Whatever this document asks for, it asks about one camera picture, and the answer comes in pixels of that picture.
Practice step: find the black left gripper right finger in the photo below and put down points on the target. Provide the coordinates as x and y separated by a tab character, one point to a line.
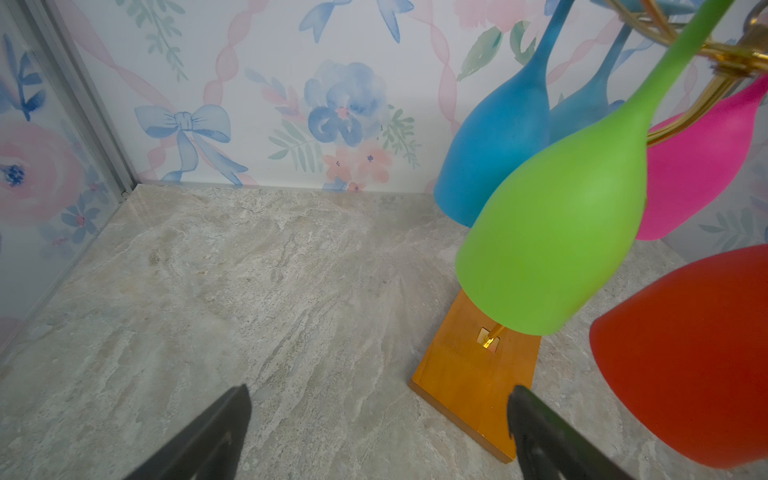
547	447

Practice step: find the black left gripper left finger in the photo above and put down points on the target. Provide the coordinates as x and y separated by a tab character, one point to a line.
209	447

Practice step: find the pink wine glass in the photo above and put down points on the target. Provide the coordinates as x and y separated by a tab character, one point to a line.
688	171

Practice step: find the red wine glass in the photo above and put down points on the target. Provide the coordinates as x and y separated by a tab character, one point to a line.
687	356

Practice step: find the green wine glass left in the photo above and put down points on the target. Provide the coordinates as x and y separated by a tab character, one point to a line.
560	225

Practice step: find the blue wine glass left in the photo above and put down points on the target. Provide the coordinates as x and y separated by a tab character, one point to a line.
503	131

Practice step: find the blue wine glass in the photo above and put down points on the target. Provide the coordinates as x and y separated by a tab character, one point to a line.
590	103
503	131

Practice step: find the blue wine glass right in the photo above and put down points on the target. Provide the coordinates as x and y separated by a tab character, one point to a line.
590	103

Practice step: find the gold wire rack wooden base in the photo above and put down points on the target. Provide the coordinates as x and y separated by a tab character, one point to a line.
470	368

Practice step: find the aluminium corner post left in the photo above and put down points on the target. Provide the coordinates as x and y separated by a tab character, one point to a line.
42	22

